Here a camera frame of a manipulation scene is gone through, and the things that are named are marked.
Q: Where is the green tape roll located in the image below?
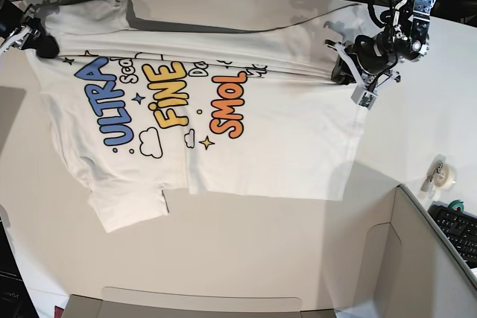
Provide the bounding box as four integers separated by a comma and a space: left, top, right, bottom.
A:
448, 200, 464, 212

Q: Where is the black computer keyboard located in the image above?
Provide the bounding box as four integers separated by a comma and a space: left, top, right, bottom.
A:
428, 205, 477, 268

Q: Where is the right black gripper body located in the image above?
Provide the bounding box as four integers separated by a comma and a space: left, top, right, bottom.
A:
14, 16, 47, 50

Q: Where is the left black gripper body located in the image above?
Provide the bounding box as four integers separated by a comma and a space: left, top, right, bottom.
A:
331, 34, 399, 86

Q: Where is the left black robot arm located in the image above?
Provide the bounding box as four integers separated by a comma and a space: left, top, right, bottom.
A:
326, 0, 437, 91

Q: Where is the clear tape dispenser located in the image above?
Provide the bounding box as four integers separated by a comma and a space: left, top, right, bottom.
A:
420, 154, 457, 200

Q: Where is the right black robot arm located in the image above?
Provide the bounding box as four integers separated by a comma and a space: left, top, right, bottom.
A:
1, 0, 60, 59

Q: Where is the beige partition box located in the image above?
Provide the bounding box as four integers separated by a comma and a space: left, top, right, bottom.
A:
63, 185, 476, 317

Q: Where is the black monitor corner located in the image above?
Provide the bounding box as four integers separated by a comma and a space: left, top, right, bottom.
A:
1, 207, 39, 318

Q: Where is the white printed t-shirt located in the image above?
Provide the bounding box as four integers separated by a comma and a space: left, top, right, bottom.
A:
27, 0, 367, 232

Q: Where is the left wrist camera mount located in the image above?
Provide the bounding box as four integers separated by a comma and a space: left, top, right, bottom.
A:
325, 39, 401, 109

